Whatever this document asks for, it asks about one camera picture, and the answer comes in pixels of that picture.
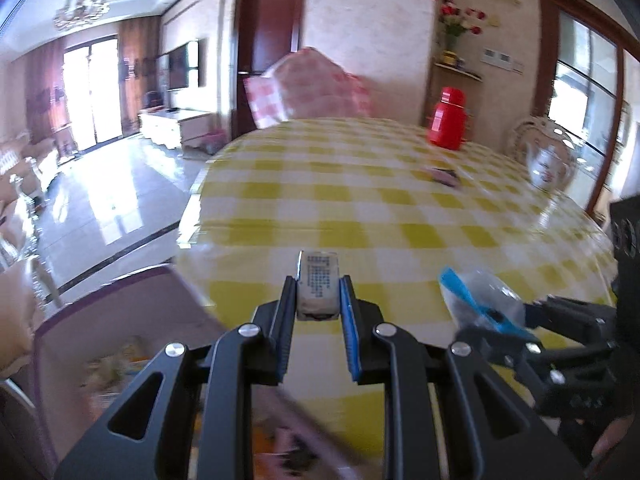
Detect purple storage box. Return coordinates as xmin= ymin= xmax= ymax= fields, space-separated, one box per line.
xmin=30 ymin=263 xmax=367 ymax=480

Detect white ornate chair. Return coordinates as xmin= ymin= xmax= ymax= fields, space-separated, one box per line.
xmin=507 ymin=114 xmax=577 ymax=194

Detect wooden corner shelf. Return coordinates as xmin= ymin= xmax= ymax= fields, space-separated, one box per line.
xmin=432 ymin=57 xmax=484 ymax=84

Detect brown patterned curtain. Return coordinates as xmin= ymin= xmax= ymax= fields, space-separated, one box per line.
xmin=24 ymin=42 xmax=67 ymax=144
xmin=117 ymin=17 xmax=162 ymax=137

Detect red thermos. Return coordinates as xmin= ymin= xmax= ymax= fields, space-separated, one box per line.
xmin=426 ymin=86 xmax=469 ymax=151

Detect blue and white snack packet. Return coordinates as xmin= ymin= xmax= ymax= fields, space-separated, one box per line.
xmin=438 ymin=267 xmax=537 ymax=342

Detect glass paned door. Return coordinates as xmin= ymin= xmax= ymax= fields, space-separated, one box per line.
xmin=537 ymin=0 xmax=640 ymax=222

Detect white floral teapot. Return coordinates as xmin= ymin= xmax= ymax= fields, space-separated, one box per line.
xmin=524 ymin=142 xmax=572 ymax=191

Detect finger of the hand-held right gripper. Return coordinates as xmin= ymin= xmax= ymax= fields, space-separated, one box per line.
xmin=523 ymin=295 xmax=619 ymax=347
xmin=456 ymin=324 xmax=567 ymax=407

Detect small white candy packet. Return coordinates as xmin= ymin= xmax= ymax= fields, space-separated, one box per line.
xmin=295 ymin=248 xmax=341 ymax=322

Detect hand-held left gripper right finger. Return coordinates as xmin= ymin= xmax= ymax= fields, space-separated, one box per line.
xmin=338 ymin=274 xmax=587 ymax=480

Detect wall switch plate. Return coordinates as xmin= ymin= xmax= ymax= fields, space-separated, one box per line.
xmin=482 ymin=47 xmax=524 ymax=72

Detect person's right hand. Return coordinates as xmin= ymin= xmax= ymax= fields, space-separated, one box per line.
xmin=582 ymin=402 xmax=640 ymax=480

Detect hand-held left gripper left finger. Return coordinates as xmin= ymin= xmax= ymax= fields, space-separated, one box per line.
xmin=55 ymin=275 xmax=297 ymax=480

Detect red flower bouquet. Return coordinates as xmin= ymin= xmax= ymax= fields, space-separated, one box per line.
xmin=428 ymin=0 xmax=487 ymax=54

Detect television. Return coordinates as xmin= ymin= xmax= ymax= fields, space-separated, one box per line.
xmin=167 ymin=39 xmax=201 ymax=92

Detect cream ornate sofa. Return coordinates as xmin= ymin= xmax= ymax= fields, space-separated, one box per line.
xmin=0 ymin=129 xmax=62 ymax=272

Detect chandelier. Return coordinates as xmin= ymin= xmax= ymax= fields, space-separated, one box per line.
xmin=52 ymin=0 xmax=112 ymax=32

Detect white television cabinet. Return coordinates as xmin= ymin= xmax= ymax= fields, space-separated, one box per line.
xmin=138 ymin=108 xmax=214 ymax=150

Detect dark wooden door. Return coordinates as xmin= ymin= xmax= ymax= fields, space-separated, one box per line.
xmin=234 ymin=0 xmax=307 ymax=132

